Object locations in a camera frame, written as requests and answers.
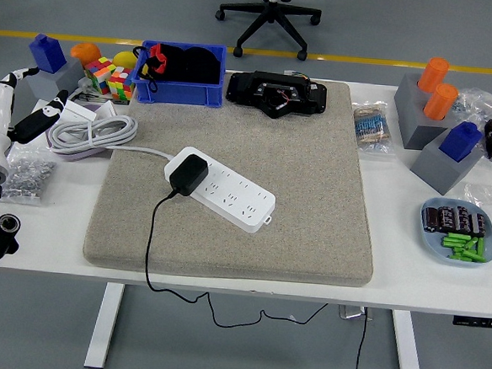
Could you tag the white power strip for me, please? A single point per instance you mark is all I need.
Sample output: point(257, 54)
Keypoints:
point(236, 196)

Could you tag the white power plug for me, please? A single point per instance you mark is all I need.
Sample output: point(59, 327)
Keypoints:
point(85, 84)

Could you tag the bag of metal nuts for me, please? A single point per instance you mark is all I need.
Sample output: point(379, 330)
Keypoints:
point(27, 175)

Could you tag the grey block holder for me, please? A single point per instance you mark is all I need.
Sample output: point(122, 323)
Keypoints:
point(437, 172)
point(69, 79)

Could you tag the white small box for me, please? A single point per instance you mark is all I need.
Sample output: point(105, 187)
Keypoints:
point(80, 113)

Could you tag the orange fruit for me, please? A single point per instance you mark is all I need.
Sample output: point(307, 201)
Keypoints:
point(84, 51)

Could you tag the tilted colourful puzzle cube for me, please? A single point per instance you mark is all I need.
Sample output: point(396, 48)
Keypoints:
point(98, 73)

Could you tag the upright colourful puzzle cube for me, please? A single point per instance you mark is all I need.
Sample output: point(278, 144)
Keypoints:
point(121, 83)

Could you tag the yellow lemon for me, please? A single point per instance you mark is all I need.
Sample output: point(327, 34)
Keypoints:
point(124, 58)

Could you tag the blue plastic bin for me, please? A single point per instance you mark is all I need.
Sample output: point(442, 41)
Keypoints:
point(176, 93)

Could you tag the white table leg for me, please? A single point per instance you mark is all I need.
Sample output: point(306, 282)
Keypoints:
point(407, 352)
point(105, 326)

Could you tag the black electronic module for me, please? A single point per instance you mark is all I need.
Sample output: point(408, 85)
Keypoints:
point(244, 91)

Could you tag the black office chair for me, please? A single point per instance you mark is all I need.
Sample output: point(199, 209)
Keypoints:
point(275, 13)

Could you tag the grey-brown mat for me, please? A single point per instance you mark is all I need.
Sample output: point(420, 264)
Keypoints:
point(293, 175)

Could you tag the bag of resistors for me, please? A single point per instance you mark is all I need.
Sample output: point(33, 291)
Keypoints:
point(372, 130)

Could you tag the grey holder two holes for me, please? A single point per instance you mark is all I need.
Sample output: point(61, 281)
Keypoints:
point(414, 128)

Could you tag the orange cylinder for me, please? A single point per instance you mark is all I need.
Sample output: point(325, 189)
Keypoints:
point(433, 75)
point(441, 101)

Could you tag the black capacitor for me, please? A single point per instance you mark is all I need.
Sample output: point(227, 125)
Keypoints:
point(432, 219)
point(479, 225)
point(463, 218)
point(447, 218)

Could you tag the light blue plate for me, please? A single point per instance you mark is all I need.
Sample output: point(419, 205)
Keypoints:
point(431, 246)

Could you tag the green battery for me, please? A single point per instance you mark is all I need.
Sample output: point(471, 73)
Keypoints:
point(459, 258)
point(454, 243)
point(471, 255)
point(457, 237)
point(471, 243)
point(480, 247)
point(464, 250)

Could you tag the clear bag of screws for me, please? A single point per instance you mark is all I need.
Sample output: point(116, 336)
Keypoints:
point(480, 101)

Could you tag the black table control box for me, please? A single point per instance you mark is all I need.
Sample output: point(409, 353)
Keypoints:
point(477, 322)

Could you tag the silver bracket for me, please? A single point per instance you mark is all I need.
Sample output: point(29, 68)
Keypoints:
point(353, 312)

